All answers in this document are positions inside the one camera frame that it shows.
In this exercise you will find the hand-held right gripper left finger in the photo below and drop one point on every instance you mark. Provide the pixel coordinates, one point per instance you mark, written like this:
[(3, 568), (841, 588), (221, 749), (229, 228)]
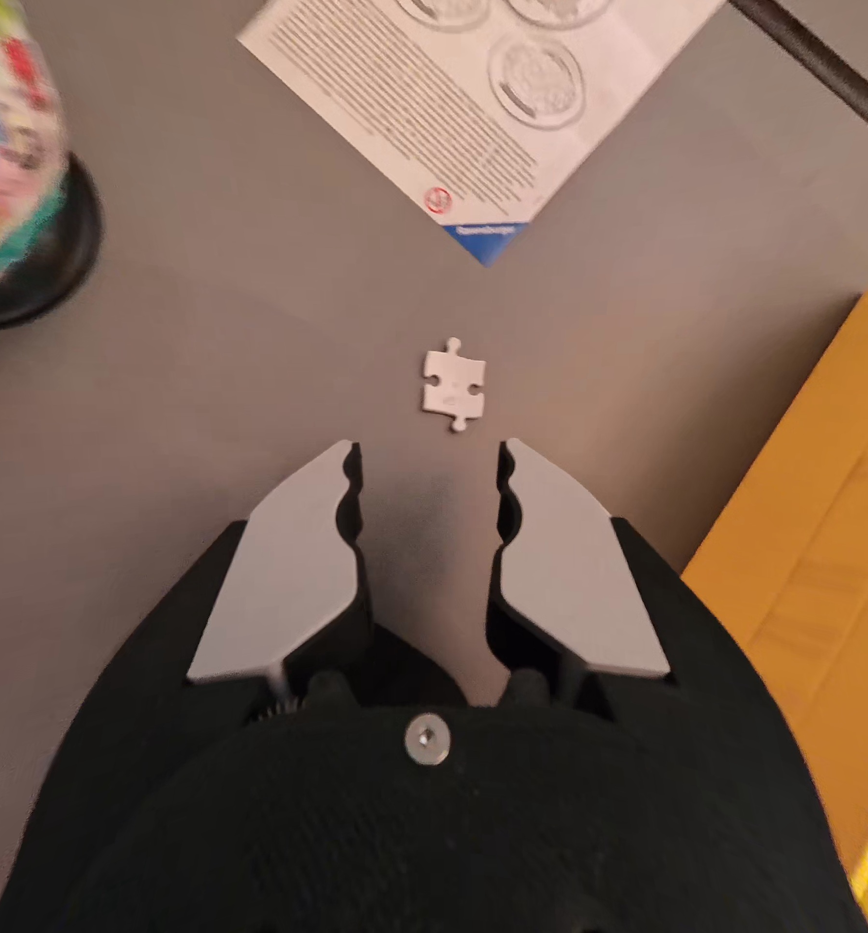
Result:
[(281, 583)]

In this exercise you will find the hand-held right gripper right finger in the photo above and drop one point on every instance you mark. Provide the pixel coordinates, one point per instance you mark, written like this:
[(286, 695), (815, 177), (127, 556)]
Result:
[(572, 583)]

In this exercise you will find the white puzzle piece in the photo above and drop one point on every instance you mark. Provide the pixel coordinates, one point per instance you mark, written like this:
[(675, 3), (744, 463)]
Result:
[(452, 386)]

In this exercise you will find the partly built puzzle ball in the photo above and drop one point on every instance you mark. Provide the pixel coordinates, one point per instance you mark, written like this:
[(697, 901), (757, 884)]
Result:
[(11, 146)]

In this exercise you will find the black ball stand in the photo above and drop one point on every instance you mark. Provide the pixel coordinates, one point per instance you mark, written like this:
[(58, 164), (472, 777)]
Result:
[(77, 255)]

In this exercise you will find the yellow plastic bin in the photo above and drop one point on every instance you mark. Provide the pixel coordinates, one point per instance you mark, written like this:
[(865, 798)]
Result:
[(827, 547)]

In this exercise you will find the folded instruction leaflet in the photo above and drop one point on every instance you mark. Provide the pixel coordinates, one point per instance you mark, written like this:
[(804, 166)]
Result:
[(441, 87)]

